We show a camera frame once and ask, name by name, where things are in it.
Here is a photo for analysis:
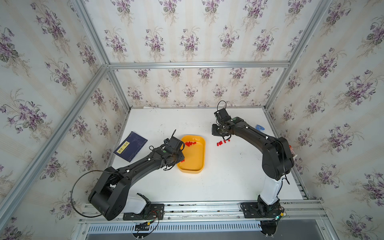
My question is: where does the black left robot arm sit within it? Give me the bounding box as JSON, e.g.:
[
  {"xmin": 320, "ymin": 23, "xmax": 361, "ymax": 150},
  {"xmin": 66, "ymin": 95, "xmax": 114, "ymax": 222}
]
[{"xmin": 88, "ymin": 142, "xmax": 185, "ymax": 221}]

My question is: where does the yellow plastic storage tray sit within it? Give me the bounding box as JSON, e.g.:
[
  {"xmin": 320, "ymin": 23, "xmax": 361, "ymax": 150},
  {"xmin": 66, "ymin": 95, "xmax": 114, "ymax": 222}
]
[{"xmin": 177, "ymin": 135, "xmax": 206, "ymax": 174}]

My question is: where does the pink pen cup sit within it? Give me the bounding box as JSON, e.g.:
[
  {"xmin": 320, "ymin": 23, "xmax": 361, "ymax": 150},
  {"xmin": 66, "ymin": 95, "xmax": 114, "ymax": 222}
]
[{"xmin": 289, "ymin": 145, "xmax": 298, "ymax": 160}]

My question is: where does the dark blue notebook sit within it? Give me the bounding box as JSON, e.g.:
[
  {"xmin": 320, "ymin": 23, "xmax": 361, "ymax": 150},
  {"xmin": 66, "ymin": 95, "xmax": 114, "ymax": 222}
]
[{"xmin": 114, "ymin": 132, "xmax": 148, "ymax": 163}]

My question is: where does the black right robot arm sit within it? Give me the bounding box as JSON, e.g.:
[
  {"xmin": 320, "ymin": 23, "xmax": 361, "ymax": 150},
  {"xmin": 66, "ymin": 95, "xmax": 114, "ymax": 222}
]
[{"xmin": 212, "ymin": 118, "xmax": 294, "ymax": 206}]

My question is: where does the aluminium mounting rail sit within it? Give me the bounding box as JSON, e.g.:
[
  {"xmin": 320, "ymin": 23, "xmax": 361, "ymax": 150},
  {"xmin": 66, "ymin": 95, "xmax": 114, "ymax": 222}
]
[{"xmin": 79, "ymin": 200, "xmax": 329, "ymax": 224}]

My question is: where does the blue plastic clip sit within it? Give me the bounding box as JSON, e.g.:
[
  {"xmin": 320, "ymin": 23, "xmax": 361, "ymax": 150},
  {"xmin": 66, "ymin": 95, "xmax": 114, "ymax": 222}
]
[{"xmin": 256, "ymin": 125, "xmax": 265, "ymax": 132}]

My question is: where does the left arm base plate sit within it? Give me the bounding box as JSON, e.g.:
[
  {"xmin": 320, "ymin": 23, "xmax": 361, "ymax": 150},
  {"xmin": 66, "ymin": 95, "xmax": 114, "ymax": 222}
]
[{"xmin": 123, "ymin": 204, "xmax": 165, "ymax": 221}]

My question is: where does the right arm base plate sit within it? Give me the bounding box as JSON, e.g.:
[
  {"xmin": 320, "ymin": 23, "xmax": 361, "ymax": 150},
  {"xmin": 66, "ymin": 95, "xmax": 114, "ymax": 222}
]
[{"xmin": 240, "ymin": 200, "xmax": 285, "ymax": 221}]

